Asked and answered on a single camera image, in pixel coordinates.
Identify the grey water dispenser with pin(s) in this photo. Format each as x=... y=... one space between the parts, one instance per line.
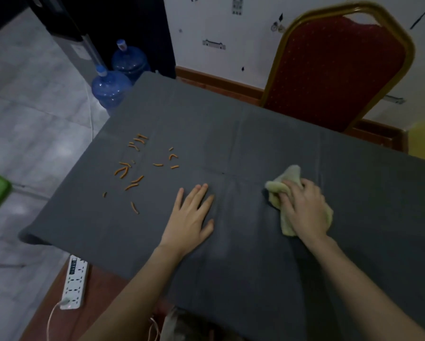
x=75 y=49

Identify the person's left little finger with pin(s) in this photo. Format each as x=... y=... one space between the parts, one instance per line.
x=179 y=200

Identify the person's left thumb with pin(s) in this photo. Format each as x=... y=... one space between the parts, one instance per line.
x=207 y=229

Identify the blue water jug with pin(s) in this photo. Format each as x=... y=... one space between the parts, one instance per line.
x=129 y=62
x=109 y=88

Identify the white power strip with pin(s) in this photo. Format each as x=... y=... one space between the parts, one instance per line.
x=73 y=284

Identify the scattered orange snack sticks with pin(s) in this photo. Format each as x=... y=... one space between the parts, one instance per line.
x=125 y=170

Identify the red chair with gold frame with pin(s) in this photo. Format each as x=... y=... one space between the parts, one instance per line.
x=333 y=67

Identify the person's left middle finger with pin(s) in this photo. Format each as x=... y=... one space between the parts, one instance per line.
x=200 y=197

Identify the person's right fingers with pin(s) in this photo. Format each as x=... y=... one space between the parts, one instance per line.
x=294 y=193

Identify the grey tablecloth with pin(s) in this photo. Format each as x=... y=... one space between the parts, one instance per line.
x=255 y=138

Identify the yellow cleaning cloth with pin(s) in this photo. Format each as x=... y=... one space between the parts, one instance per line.
x=280 y=188

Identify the person's left forearm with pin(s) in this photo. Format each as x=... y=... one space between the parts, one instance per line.
x=141 y=298

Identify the person's right forearm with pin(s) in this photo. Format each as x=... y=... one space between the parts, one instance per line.
x=354 y=291

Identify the person's left hand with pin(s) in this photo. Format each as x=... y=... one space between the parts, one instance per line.
x=185 y=223

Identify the person's right hand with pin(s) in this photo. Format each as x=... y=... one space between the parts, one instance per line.
x=306 y=213

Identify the brown wooden baseboard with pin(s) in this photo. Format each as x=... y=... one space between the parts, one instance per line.
x=219 y=83

